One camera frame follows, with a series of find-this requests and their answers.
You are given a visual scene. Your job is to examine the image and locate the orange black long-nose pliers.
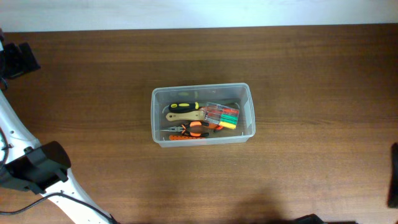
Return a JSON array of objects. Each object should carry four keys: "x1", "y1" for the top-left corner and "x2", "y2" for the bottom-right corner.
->
[{"x1": 162, "y1": 121, "x2": 210, "y2": 138}]

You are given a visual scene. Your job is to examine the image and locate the orange scraper wooden handle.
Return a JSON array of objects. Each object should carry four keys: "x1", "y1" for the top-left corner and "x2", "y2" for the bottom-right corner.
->
[{"x1": 165, "y1": 108, "x2": 205, "y2": 121}]

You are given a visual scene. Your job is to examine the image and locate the small orange handled pliers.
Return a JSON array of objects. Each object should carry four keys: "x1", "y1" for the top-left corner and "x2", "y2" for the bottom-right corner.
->
[{"x1": 208, "y1": 123, "x2": 223, "y2": 133}]

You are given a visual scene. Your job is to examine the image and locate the pack of coloured bits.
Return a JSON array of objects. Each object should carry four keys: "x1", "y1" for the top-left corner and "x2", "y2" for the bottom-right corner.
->
[{"x1": 205, "y1": 103, "x2": 239, "y2": 129}]

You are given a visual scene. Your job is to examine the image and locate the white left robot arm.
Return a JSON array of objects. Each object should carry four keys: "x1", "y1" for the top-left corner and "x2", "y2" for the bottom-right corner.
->
[{"x1": 1, "y1": 95, "x2": 116, "y2": 223}]

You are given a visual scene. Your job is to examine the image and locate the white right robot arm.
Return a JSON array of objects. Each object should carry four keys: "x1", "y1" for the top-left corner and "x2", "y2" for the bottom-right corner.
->
[{"x1": 294, "y1": 143, "x2": 397, "y2": 224}]

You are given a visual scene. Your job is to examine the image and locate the clear plastic storage box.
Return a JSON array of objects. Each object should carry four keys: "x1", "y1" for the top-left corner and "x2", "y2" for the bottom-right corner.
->
[{"x1": 151, "y1": 83, "x2": 256, "y2": 147}]

